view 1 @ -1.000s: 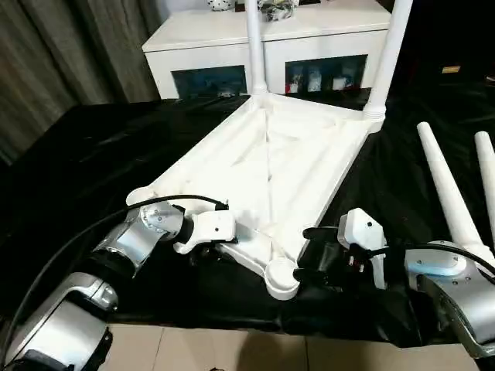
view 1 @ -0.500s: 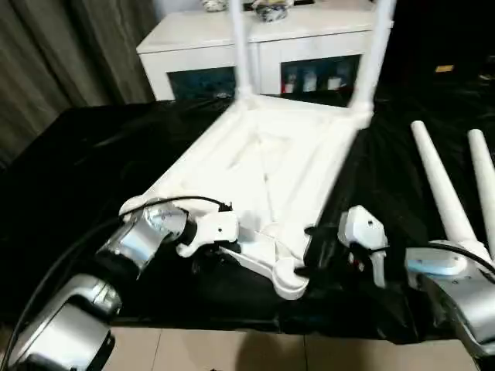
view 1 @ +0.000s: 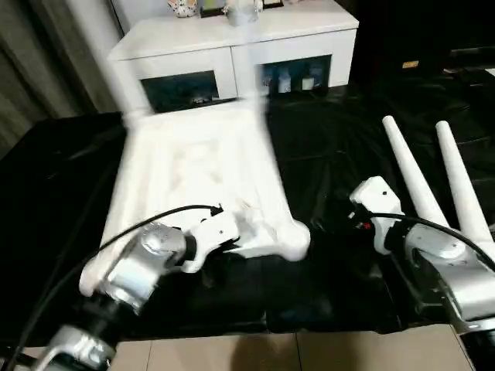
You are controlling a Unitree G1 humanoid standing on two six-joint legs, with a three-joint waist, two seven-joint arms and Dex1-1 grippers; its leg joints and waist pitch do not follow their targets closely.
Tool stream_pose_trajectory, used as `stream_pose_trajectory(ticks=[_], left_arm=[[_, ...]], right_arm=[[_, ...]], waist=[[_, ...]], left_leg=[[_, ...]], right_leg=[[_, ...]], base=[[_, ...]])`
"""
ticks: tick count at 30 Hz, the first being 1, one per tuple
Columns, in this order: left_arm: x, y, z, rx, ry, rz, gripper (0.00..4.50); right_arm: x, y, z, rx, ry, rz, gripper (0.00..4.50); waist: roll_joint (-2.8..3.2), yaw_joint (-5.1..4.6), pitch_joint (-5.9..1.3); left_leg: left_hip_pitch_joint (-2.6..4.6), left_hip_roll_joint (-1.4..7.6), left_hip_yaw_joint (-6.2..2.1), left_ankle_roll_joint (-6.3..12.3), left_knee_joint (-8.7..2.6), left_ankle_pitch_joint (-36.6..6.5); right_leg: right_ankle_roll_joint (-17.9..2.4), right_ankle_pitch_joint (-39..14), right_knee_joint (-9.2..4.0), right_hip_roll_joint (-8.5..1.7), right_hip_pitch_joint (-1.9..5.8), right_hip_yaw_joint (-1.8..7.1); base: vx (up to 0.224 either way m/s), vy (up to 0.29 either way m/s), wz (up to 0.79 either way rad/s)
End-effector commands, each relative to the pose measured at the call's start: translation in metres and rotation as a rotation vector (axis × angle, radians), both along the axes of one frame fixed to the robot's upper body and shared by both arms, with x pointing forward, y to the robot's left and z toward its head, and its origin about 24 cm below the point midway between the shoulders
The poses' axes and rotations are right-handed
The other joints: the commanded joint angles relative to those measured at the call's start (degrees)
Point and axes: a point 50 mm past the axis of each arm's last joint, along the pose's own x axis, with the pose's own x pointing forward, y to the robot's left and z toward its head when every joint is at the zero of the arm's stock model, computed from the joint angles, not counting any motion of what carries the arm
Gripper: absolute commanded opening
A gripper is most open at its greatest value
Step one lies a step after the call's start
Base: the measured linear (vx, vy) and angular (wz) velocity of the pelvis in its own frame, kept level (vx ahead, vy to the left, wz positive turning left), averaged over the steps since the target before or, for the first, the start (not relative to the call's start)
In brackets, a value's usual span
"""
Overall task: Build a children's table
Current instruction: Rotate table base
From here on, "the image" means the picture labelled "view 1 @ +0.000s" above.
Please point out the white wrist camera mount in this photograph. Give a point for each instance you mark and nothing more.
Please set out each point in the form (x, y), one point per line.
(377, 197)
(212, 235)

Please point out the white plastic bottle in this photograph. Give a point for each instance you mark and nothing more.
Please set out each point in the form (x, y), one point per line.
(284, 83)
(308, 83)

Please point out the grey-green curtain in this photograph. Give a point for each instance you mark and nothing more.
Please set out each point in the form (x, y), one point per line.
(38, 58)

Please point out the white plastic table top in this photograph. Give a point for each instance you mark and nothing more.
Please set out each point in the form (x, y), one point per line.
(193, 166)

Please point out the red and white bottle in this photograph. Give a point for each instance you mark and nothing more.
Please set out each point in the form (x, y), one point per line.
(267, 79)

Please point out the small yellow label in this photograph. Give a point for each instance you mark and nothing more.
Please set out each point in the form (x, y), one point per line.
(410, 64)

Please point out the white plastic table leg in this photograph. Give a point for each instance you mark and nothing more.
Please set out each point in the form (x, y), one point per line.
(125, 69)
(464, 185)
(251, 69)
(414, 174)

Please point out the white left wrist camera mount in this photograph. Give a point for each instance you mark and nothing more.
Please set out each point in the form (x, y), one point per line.
(212, 235)

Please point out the white cabinet with glass doors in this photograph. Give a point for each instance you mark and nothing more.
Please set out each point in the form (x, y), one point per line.
(185, 42)

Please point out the black and white bundle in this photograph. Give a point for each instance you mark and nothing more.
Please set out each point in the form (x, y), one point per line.
(239, 17)

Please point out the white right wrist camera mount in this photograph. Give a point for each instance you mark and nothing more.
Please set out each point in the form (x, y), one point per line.
(377, 197)

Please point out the white spotted plush toy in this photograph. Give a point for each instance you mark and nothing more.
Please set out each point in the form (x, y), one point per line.
(181, 7)

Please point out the black mat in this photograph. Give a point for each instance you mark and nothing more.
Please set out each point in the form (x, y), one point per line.
(348, 147)

